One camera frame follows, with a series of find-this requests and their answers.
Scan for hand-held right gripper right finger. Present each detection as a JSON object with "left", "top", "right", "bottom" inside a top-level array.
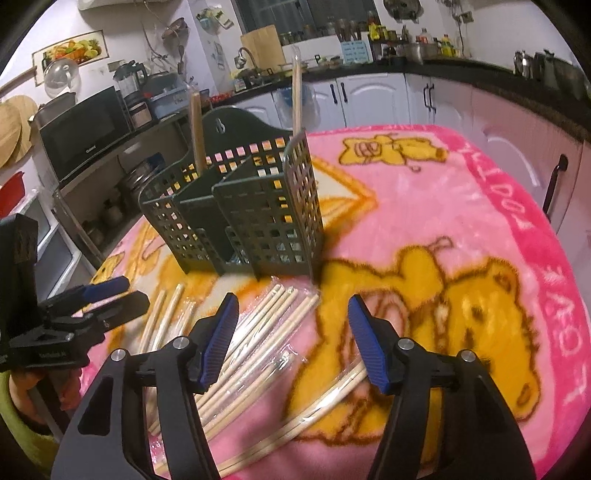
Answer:
[{"left": 347, "top": 294, "right": 539, "bottom": 480}]

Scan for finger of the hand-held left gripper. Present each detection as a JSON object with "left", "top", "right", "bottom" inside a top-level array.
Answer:
[
  {"left": 39, "top": 276, "right": 131, "bottom": 319},
  {"left": 69, "top": 291, "right": 151, "bottom": 334}
]

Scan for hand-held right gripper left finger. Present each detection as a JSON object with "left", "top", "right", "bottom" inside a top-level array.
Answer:
[{"left": 51, "top": 292, "right": 241, "bottom": 480}]

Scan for bunch of chopsticks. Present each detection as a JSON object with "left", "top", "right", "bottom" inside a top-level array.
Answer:
[{"left": 136, "top": 282, "right": 370, "bottom": 478}]

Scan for dark green utensil basket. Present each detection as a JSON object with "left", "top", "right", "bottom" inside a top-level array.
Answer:
[{"left": 139, "top": 105, "right": 325, "bottom": 281}]

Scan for wooden chopstick pair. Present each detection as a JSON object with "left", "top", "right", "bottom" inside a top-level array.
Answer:
[
  {"left": 290, "top": 44, "right": 306, "bottom": 140},
  {"left": 189, "top": 90, "right": 206, "bottom": 172}
]

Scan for red plastic container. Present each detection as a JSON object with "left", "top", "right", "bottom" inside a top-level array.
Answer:
[{"left": 0, "top": 171, "right": 27, "bottom": 218}]

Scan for metal storage shelf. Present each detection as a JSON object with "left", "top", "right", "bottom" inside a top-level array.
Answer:
[{"left": 52, "top": 115, "right": 195, "bottom": 265}]

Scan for stacked steel pots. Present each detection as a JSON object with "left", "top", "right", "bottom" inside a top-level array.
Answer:
[{"left": 117, "top": 161, "right": 160, "bottom": 204}]

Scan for round bamboo board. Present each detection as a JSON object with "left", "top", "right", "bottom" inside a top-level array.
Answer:
[{"left": 0, "top": 95, "right": 40, "bottom": 169}]

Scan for black microwave oven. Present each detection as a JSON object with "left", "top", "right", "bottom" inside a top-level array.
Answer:
[{"left": 38, "top": 85, "right": 133, "bottom": 184}]

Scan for pink printed bear blanket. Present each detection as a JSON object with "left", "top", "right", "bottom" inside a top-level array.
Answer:
[{"left": 78, "top": 124, "right": 591, "bottom": 480}]

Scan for glass dome lid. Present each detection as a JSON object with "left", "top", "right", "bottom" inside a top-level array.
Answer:
[{"left": 43, "top": 58, "right": 81, "bottom": 98}]

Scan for blue plastic dish box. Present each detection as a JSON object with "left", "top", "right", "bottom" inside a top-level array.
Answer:
[{"left": 150, "top": 80, "right": 195, "bottom": 121}]

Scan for blender with clear jug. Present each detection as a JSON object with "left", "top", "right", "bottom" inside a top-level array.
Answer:
[{"left": 113, "top": 61, "right": 153, "bottom": 131}]

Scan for hanging plastic bag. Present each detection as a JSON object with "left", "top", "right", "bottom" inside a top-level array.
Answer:
[{"left": 272, "top": 88, "right": 320, "bottom": 126}]

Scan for steel kitchen faucet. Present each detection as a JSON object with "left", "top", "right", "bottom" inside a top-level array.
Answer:
[{"left": 237, "top": 46, "right": 262, "bottom": 75}]

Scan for wooden cutting board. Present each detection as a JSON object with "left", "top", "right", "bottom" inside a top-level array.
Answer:
[{"left": 240, "top": 25, "right": 286, "bottom": 75}]

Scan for black kitchen countertop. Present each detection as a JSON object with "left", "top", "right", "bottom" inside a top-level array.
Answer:
[{"left": 203, "top": 58, "right": 591, "bottom": 145}]

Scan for small steel kettle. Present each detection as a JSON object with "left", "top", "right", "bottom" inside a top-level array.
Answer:
[{"left": 513, "top": 48, "right": 533, "bottom": 77}]

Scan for tall steel pitcher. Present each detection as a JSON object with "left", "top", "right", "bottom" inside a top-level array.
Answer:
[{"left": 531, "top": 51, "right": 560, "bottom": 89}]

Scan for dark kitchen window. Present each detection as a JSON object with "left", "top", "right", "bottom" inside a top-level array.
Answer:
[{"left": 231, "top": 0, "right": 385, "bottom": 40}]

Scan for steel cooking pot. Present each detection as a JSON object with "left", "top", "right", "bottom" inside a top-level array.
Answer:
[{"left": 551, "top": 58, "right": 588, "bottom": 100}]

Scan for hanging steel pot lid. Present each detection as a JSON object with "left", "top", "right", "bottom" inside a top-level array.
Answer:
[{"left": 383, "top": 0, "right": 424, "bottom": 22}]

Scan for fruit wall poster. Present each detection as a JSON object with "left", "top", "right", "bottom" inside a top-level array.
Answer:
[{"left": 31, "top": 30, "right": 110, "bottom": 86}]

